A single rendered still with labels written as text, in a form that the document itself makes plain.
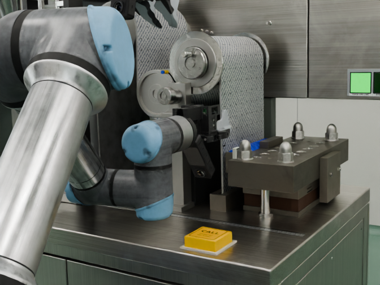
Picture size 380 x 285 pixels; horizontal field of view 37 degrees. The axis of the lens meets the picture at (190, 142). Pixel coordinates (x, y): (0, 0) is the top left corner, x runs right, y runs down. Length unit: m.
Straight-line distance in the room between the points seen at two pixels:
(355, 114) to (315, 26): 2.45
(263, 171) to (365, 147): 2.77
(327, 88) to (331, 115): 2.47
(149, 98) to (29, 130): 0.75
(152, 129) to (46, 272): 0.51
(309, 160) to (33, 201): 0.79
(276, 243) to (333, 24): 0.66
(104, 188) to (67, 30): 0.43
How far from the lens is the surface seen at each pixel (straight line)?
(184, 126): 1.13
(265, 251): 1.09
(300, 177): 1.26
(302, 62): 1.57
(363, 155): 4.00
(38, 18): 0.81
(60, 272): 1.37
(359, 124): 3.98
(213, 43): 1.31
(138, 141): 1.04
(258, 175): 1.25
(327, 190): 1.38
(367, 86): 1.52
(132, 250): 1.16
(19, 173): 0.67
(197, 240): 1.09
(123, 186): 1.10
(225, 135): 1.25
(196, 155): 1.21
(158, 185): 1.08
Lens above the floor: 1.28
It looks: 9 degrees down
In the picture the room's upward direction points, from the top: 2 degrees counter-clockwise
